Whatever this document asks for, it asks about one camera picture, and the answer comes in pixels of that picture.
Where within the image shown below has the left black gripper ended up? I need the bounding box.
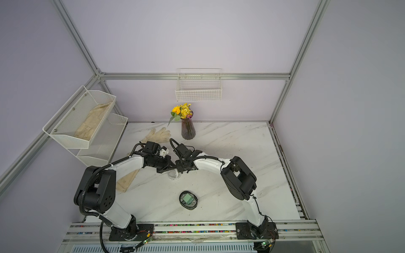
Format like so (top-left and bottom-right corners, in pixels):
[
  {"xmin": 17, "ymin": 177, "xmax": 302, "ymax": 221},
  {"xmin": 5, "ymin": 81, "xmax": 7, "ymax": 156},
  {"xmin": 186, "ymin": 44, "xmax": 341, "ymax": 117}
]
[{"xmin": 149, "ymin": 155, "xmax": 177, "ymax": 174}]

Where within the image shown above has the green charger plug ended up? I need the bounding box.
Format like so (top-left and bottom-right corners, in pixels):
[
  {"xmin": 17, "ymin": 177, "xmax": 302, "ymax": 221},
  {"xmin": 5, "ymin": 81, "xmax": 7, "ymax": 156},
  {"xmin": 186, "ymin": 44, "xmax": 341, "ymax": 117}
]
[{"xmin": 183, "ymin": 194, "xmax": 194, "ymax": 205}]

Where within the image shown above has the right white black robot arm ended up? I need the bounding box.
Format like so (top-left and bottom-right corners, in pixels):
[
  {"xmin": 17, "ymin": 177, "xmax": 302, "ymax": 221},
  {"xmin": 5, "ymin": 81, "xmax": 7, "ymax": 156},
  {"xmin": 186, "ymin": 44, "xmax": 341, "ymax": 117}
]
[{"xmin": 169, "ymin": 138, "xmax": 275, "ymax": 239}]

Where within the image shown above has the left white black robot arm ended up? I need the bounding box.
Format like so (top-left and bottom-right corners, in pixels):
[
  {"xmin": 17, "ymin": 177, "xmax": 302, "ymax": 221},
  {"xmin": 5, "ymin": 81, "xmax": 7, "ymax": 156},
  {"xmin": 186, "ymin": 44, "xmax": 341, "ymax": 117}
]
[{"xmin": 74, "ymin": 141, "xmax": 176, "ymax": 253}]

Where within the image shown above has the white knit glove on table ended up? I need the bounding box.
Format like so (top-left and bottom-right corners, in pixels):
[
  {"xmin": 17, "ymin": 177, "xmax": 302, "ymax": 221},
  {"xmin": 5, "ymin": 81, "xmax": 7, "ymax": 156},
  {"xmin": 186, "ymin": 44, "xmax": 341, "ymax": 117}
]
[{"xmin": 140, "ymin": 127, "xmax": 171, "ymax": 144}]

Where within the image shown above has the dark glass flower vase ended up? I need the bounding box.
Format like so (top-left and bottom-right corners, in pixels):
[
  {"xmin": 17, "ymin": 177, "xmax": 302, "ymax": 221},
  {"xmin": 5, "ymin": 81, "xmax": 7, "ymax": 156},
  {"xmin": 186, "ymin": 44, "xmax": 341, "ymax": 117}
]
[{"xmin": 181, "ymin": 111, "xmax": 196, "ymax": 140}]

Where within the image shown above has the beige leather glove on table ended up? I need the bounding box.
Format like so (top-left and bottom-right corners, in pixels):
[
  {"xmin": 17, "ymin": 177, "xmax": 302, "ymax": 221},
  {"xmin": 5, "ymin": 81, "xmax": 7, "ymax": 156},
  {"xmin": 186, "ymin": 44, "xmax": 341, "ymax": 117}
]
[{"xmin": 116, "ymin": 170, "xmax": 139, "ymax": 192}]

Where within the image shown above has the lower white mesh shelf bin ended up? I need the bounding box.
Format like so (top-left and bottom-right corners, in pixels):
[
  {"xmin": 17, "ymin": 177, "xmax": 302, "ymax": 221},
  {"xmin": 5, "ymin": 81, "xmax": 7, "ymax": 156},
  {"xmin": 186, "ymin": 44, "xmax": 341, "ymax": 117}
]
[{"xmin": 76, "ymin": 113, "xmax": 128, "ymax": 167}]

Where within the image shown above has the white mesh shelf bin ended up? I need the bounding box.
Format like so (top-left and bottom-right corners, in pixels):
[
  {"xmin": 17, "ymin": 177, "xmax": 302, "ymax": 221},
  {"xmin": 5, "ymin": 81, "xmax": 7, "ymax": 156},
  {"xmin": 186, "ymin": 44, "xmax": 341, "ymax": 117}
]
[
  {"xmin": 43, "ymin": 86, "xmax": 116, "ymax": 149},
  {"xmin": 76, "ymin": 113, "xmax": 128, "ymax": 167}
]

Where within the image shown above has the yellow flower bouquet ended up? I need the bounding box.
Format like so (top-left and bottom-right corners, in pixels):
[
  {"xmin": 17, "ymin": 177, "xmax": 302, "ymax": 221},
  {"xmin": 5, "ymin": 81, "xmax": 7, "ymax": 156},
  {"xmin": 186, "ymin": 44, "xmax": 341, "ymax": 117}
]
[{"xmin": 168, "ymin": 103, "xmax": 194, "ymax": 125}]

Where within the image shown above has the beige glove in bin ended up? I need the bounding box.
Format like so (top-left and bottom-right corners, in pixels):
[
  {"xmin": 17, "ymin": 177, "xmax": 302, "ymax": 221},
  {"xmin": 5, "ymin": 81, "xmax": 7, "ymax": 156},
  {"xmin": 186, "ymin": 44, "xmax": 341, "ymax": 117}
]
[{"xmin": 74, "ymin": 102, "xmax": 111, "ymax": 141}]

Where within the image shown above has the upper white mesh shelf bin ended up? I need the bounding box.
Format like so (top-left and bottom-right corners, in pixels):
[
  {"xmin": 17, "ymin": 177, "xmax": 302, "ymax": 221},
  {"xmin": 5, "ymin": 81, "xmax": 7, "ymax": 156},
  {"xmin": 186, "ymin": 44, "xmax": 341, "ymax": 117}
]
[{"xmin": 43, "ymin": 86, "xmax": 116, "ymax": 149}]

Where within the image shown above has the white wire wall basket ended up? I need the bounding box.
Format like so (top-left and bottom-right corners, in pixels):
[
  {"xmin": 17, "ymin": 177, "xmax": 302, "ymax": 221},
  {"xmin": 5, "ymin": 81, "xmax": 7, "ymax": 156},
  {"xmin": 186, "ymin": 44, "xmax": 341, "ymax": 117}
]
[{"xmin": 175, "ymin": 68, "xmax": 223, "ymax": 102}]

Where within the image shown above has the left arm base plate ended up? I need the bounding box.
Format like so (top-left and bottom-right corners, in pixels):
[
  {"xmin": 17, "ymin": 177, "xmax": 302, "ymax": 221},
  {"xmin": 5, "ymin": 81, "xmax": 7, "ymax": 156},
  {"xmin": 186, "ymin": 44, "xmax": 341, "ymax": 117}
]
[{"xmin": 109, "ymin": 223, "xmax": 154, "ymax": 241}]

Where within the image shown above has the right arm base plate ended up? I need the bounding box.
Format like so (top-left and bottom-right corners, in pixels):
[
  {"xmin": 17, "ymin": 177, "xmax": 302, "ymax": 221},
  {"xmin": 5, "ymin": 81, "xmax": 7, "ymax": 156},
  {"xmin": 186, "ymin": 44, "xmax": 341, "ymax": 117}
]
[{"xmin": 235, "ymin": 222, "xmax": 279, "ymax": 240}]

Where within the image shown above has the aluminium front rail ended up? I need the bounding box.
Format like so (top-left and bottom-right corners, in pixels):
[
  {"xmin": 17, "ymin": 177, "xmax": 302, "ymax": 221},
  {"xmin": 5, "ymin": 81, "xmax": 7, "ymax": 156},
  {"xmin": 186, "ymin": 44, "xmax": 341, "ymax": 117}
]
[{"xmin": 58, "ymin": 220, "xmax": 330, "ymax": 253}]

